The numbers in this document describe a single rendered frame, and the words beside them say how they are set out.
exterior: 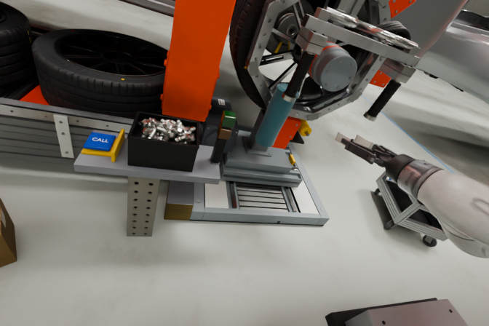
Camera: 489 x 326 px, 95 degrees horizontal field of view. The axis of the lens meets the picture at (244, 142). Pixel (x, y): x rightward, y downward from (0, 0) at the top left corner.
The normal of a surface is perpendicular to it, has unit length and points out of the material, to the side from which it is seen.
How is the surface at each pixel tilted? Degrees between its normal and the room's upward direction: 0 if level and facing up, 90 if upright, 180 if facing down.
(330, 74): 90
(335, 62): 90
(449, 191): 71
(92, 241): 0
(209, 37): 90
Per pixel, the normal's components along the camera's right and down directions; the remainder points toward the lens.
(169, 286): 0.31, -0.76
